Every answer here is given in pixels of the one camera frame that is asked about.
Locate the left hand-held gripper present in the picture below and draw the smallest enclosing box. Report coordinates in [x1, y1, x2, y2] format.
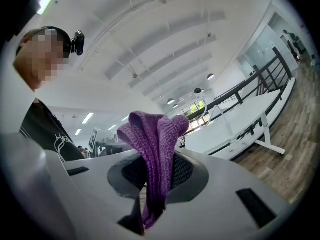
[87, 127, 126, 158]

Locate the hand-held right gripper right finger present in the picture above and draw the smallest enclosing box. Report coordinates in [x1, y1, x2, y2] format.
[147, 147, 295, 240]

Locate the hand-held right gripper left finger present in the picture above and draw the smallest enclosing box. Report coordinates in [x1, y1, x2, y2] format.
[0, 132, 147, 240]

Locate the purple cloth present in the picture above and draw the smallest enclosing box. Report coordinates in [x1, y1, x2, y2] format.
[116, 110, 190, 230]

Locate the white camera cable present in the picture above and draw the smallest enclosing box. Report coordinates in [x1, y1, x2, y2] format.
[196, 102, 237, 145]

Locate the person's black t-shirt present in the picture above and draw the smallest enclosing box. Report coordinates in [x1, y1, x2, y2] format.
[19, 97, 86, 163]

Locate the white table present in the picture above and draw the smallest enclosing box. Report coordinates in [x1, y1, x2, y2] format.
[186, 88, 287, 161]

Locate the person's head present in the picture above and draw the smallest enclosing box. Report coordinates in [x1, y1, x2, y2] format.
[12, 25, 72, 92]

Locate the dark metal railing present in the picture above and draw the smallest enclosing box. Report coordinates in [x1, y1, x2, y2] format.
[213, 46, 294, 106]

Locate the black head-mounted camera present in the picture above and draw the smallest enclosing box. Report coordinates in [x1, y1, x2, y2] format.
[70, 30, 86, 57]

